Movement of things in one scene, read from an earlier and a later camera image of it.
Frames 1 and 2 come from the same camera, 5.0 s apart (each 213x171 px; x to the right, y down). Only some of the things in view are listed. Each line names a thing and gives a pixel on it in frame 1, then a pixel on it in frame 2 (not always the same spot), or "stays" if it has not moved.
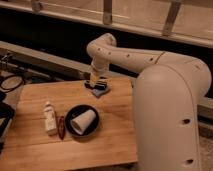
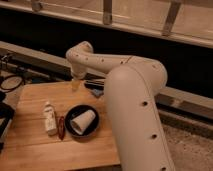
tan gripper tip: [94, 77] to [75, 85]
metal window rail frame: [189, 19] stays
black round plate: [77, 111] stays
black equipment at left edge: [7, 112] stays
